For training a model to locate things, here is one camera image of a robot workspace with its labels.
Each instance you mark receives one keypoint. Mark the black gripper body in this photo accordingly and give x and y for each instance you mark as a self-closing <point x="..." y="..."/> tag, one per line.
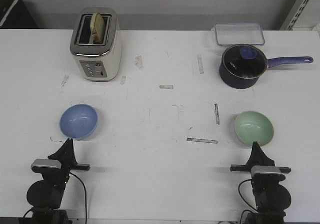
<point x="262" y="177"/>
<point x="61" y="177"/>

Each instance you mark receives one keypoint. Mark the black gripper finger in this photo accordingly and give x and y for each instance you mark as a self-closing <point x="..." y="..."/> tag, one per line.
<point x="65" y="152"/>
<point x="258" y="157"/>

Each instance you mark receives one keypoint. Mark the green bowl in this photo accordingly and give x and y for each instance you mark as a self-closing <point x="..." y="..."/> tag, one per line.
<point x="252" y="126"/>

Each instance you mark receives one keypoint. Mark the blue bowl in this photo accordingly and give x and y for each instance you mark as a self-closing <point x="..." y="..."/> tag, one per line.
<point x="78" y="121"/>

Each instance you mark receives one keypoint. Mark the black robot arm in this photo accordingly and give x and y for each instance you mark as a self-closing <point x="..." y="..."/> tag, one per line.
<point x="45" y="196"/>
<point x="271" y="198"/>

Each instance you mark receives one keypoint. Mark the dark blue saucepan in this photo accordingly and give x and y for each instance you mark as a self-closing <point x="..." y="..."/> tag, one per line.
<point x="242" y="83"/>

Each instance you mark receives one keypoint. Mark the glass lid with blue knob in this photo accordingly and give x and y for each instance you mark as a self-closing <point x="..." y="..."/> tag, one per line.
<point x="244" y="61"/>

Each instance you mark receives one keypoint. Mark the cream and chrome toaster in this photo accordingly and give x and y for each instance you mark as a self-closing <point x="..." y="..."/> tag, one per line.
<point x="97" y="62"/>

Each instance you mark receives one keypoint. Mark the clear plastic food container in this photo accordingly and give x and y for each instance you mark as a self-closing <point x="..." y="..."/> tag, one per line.
<point x="227" y="34"/>

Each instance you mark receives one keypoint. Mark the bread slice in toaster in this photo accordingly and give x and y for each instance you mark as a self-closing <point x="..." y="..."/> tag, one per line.
<point x="97" y="27"/>

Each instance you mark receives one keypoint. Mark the black box in corner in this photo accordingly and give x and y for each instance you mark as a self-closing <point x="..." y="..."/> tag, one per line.
<point x="15" y="15"/>

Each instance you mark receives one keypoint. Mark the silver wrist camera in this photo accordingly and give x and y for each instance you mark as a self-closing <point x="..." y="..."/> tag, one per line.
<point x="45" y="166"/>
<point x="268" y="170"/>

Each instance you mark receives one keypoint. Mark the perforated metal shelf post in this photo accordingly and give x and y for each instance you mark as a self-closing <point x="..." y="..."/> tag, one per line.
<point x="303" y="16"/>

